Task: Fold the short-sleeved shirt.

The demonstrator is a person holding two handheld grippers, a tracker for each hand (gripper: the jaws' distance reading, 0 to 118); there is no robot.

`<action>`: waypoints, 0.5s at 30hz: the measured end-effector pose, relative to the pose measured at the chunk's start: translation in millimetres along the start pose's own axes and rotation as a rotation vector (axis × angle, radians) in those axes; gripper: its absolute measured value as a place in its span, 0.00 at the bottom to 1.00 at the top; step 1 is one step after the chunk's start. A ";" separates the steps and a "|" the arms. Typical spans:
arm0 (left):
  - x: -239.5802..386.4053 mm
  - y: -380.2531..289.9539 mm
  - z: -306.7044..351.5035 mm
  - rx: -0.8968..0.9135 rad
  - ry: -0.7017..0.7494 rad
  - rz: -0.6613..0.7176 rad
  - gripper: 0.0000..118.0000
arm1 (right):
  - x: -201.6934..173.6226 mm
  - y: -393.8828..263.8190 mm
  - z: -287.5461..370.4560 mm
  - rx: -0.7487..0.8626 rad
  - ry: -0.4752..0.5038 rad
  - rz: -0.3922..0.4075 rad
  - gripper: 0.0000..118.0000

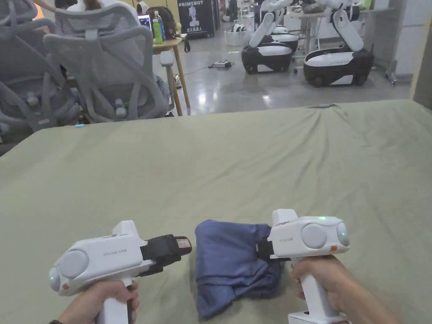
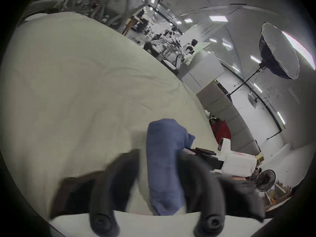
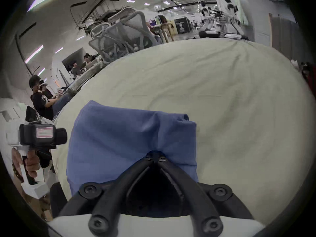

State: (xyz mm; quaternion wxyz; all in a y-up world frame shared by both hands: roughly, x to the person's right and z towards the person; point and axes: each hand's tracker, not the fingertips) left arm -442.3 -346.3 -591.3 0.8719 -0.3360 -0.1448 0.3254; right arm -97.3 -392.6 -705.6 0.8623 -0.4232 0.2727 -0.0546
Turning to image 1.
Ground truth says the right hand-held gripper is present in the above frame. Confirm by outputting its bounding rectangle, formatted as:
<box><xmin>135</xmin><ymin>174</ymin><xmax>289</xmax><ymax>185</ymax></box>
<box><xmin>255</xmin><ymin>208</ymin><xmax>351</xmax><ymax>324</ymax></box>

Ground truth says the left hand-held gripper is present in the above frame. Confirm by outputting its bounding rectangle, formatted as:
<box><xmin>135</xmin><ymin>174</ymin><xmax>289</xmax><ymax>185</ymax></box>
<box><xmin>49</xmin><ymin>220</ymin><xmax>193</xmax><ymax>324</ymax></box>

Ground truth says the dark blue garment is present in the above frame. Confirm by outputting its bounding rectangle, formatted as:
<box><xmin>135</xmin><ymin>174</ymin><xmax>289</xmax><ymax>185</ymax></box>
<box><xmin>194</xmin><ymin>219</ymin><xmax>283</xmax><ymax>321</ymax></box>

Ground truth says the person's right forearm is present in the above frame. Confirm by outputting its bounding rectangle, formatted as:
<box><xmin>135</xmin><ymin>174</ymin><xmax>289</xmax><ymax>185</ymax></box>
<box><xmin>347</xmin><ymin>297</ymin><xmax>403</xmax><ymax>324</ymax></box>

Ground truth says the person's right hand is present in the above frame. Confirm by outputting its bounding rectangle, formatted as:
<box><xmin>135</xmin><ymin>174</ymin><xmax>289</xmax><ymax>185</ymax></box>
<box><xmin>290</xmin><ymin>254</ymin><xmax>373</xmax><ymax>317</ymax></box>

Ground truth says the person's left hand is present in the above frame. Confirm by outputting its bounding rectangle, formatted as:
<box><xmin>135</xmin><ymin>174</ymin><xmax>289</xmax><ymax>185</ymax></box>
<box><xmin>59</xmin><ymin>280</ymin><xmax>140</xmax><ymax>324</ymax></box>

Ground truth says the bed with pale green sheet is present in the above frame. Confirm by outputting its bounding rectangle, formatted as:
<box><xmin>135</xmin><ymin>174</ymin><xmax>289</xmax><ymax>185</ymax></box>
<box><xmin>0</xmin><ymin>99</ymin><xmax>432</xmax><ymax>324</ymax></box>

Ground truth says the white and black robot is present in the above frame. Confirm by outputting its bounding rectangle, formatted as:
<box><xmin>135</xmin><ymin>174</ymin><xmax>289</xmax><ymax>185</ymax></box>
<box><xmin>303</xmin><ymin>0</ymin><xmax>375</xmax><ymax>88</ymax></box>
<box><xmin>270</xmin><ymin>23</ymin><xmax>300</xmax><ymax>54</ymax></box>
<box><xmin>241</xmin><ymin>11</ymin><xmax>293</xmax><ymax>75</ymax></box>

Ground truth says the wooden table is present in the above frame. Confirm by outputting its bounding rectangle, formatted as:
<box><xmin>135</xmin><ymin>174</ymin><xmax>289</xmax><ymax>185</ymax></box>
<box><xmin>136</xmin><ymin>6</ymin><xmax>190</xmax><ymax>117</ymax></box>

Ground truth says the grey mesh office chair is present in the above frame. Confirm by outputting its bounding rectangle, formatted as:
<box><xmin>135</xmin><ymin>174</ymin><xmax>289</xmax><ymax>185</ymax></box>
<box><xmin>0</xmin><ymin>0</ymin><xmax>83</xmax><ymax>146</ymax></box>
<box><xmin>43</xmin><ymin>5</ymin><xmax>170</xmax><ymax>125</ymax></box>

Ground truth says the white storage box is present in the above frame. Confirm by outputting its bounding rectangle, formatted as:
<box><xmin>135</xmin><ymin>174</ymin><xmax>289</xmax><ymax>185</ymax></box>
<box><xmin>224</xmin><ymin>23</ymin><xmax>254</xmax><ymax>47</ymax></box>

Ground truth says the grey metal table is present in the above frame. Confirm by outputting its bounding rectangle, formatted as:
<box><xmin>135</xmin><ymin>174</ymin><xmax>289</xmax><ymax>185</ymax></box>
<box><xmin>293</xmin><ymin>5</ymin><xmax>341</xmax><ymax>68</ymax></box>

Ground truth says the black standing banner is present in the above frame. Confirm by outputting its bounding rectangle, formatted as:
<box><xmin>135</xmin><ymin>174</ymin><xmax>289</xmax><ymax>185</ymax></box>
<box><xmin>177</xmin><ymin>0</ymin><xmax>216</xmax><ymax>39</ymax></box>

